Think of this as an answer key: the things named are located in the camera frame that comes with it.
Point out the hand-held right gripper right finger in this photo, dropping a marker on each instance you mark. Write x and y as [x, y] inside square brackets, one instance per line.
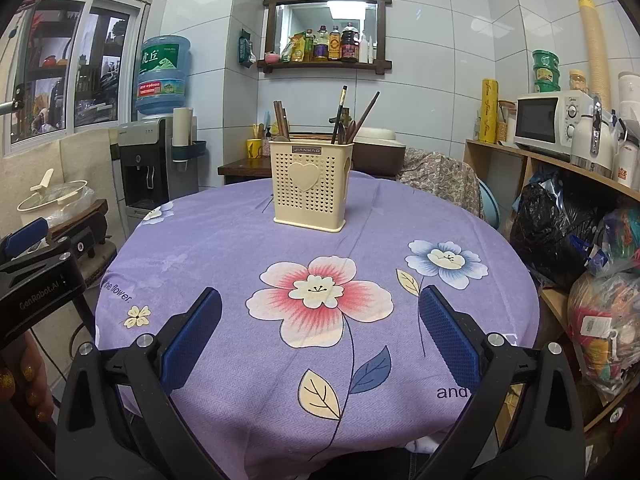
[447, 340]

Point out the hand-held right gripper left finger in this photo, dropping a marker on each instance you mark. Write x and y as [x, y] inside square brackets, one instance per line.
[192, 342]

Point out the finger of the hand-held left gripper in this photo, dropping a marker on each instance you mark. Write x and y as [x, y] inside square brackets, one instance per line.
[65, 251]
[25, 237]

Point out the cream perforated utensil holder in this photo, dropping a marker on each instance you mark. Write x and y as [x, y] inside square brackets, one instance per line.
[310, 185]

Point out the grey plastic spoon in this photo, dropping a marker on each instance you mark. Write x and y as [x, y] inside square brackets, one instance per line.
[282, 137]

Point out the wooden spoon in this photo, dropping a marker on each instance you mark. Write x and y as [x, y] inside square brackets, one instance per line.
[351, 130]

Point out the metal spoon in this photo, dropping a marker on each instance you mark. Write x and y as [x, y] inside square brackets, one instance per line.
[342, 134]

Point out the black chopstick with gold tip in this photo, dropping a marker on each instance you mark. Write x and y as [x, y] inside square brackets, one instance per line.
[341, 110]

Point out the person's left hand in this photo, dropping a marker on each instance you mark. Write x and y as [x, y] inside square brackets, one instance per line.
[35, 385]

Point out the small dark wooden stool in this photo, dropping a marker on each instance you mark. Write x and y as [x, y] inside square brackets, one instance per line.
[85, 221]

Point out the white pot with glass lid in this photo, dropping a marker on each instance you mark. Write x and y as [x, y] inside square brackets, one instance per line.
[55, 202]

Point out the clear plastic bag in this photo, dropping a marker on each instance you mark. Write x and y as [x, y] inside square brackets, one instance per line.
[82, 199]

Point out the purple floral tablecloth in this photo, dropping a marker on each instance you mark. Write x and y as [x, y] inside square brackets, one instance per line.
[225, 240]

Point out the grey water dispenser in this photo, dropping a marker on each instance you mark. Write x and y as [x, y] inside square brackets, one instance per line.
[145, 165]

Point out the blue plastic basin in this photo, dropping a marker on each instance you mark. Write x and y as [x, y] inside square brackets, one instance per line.
[487, 205]

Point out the black plastic bag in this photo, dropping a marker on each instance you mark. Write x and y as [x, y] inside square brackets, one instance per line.
[550, 225]

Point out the floral cloth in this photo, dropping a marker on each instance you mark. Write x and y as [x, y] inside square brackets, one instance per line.
[440, 180]

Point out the colourful bag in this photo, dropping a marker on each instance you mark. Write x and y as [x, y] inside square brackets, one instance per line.
[607, 330]

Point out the blue-grey cup holder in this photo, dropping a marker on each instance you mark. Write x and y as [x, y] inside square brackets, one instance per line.
[192, 149]

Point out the white cup tube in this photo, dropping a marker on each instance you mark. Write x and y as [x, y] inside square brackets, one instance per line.
[182, 127]

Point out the dark wooden side table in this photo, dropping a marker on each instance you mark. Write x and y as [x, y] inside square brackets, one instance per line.
[240, 167]

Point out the sliding window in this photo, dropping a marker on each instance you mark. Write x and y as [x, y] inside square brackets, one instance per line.
[100, 60]

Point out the wooden shelf unit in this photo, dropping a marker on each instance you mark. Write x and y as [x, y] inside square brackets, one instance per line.
[492, 147]

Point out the blue water jug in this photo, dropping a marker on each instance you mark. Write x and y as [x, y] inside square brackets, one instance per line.
[162, 75]

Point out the yellow mug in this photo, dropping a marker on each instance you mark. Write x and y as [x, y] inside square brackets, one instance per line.
[254, 147]

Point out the glass jar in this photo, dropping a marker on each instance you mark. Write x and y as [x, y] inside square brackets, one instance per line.
[506, 120]

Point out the yellow roll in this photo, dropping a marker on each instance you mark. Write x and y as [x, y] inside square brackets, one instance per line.
[487, 110]

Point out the white microwave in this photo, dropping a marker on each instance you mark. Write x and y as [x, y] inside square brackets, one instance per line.
[545, 122]

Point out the white kettle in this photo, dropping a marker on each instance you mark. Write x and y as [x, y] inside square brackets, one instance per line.
[592, 140]

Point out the white printed paper cup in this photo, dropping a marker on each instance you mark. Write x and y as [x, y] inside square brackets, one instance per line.
[627, 166]

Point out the green packet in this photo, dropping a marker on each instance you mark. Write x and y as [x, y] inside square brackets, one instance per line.
[245, 47]

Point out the green instant noodle bowl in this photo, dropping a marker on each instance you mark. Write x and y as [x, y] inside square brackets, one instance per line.
[545, 57]
[545, 85]
[546, 72]

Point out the pink bowl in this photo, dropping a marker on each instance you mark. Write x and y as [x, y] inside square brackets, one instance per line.
[272, 56]

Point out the yellow lid jar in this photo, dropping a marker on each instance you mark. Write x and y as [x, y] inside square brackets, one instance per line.
[578, 80]

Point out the white thermos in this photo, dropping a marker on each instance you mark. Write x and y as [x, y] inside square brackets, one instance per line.
[630, 110]

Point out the white squeeze bottle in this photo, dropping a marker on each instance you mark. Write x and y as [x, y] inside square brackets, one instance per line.
[364, 50]

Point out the yellow packet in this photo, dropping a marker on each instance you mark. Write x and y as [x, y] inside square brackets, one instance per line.
[296, 49]

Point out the dark soy sauce bottle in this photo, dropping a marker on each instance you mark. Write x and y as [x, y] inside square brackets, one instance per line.
[349, 42]

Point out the brown label bottle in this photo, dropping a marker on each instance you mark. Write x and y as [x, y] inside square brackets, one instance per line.
[334, 44]

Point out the green bottle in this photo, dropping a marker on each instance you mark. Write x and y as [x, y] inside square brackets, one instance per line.
[308, 46]

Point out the purple label bottle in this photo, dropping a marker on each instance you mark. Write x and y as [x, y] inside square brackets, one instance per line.
[320, 45]

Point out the tall paper cup stack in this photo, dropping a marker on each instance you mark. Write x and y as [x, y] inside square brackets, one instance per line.
[595, 45]

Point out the wooden framed wall shelf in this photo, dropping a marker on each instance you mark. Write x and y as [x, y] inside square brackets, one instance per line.
[327, 67]

